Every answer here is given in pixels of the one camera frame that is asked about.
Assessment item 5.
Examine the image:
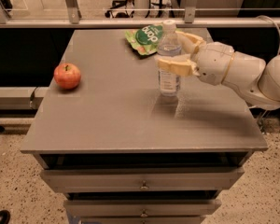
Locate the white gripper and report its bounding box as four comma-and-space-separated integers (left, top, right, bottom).
155, 31, 234, 85

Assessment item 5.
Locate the clear plastic water bottle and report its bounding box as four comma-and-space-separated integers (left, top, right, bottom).
157, 20, 181, 96

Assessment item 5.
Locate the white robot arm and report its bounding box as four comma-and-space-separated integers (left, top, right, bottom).
156, 32, 280, 110

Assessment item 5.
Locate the green snack bag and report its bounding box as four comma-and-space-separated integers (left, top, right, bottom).
125, 24, 162, 56

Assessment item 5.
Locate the black office chair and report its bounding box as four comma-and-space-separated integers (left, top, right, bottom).
105, 0, 133, 18

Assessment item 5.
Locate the grey drawer cabinet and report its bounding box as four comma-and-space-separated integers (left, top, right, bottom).
21, 30, 267, 224

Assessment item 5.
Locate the red apple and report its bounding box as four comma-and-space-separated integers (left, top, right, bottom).
53, 63, 81, 90

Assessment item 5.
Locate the upper grey drawer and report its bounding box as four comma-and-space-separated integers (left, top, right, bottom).
40, 167, 244, 193

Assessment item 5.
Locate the grey drawer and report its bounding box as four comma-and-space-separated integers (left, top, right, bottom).
40, 167, 244, 193
63, 200, 221, 217

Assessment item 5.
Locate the lower grey drawer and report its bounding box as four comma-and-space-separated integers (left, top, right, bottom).
63, 200, 221, 217

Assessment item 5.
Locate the metal railing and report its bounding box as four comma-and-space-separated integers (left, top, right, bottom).
0, 0, 280, 29

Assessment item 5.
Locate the black shoe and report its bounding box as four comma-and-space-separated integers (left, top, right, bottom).
0, 210, 10, 224

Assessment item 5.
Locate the white cable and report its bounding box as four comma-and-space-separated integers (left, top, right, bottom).
255, 14, 280, 56

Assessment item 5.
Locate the black cable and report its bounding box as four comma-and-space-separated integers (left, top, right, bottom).
29, 86, 40, 110

